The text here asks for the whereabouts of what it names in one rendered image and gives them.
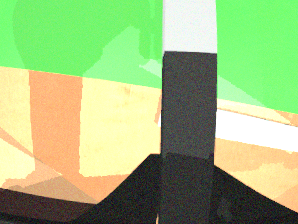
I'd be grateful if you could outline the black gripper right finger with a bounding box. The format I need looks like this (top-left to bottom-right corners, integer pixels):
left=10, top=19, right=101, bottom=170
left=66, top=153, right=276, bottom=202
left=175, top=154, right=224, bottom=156
left=209, top=164, right=298, bottom=224

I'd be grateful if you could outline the green putting mat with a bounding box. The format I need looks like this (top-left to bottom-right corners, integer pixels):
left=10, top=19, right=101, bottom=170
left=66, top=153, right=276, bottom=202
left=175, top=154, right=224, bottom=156
left=0, top=0, right=298, bottom=115

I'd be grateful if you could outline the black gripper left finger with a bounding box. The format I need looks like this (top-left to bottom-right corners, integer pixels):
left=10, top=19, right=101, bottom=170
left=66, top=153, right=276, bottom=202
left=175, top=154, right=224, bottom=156
left=0, top=155, right=161, bottom=224

